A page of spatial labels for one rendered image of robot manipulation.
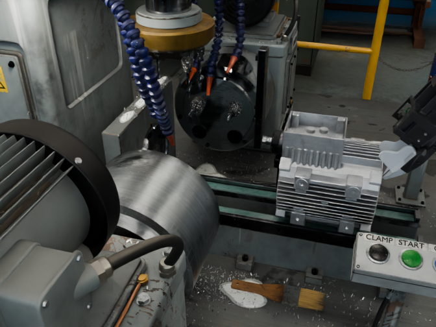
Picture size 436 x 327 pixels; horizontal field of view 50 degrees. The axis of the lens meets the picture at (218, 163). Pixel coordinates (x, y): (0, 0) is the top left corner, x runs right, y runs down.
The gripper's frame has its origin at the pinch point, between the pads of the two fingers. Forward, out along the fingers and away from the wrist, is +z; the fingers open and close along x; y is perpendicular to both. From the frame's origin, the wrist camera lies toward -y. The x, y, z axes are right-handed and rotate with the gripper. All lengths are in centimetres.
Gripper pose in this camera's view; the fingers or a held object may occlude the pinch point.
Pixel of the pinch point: (390, 175)
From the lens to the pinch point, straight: 96.6
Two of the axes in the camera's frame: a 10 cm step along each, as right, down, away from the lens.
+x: -2.7, 5.2, -8.1
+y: -8.3, -5.5, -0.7
